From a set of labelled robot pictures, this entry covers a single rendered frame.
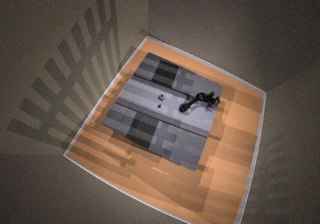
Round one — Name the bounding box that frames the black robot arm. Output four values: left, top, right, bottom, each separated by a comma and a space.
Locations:
180, 92, 216, 113

